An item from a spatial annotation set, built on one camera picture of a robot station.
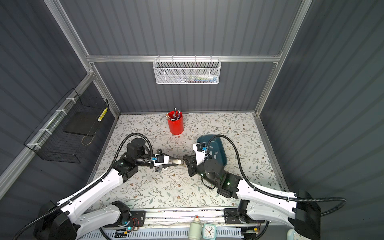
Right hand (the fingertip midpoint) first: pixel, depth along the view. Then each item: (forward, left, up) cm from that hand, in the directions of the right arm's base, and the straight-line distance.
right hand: (185, 158), depth 70 cm
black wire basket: (+10, +60, +7) cm, 61 cm away
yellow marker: (+24, +47, +6) cm, 53 cm away
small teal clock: (-27, -11, -21) cm, 36 cm away
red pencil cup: (+31, +9, -8) cm, 33 cm away
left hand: (0, +4, 0) cm, 4 cm away
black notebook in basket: (+17, +53, +7) cm, 56 cm away
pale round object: (-27, -47, -21) cm, 59 cm away
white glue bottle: (-27, -4, -16) cm, 32 cm away
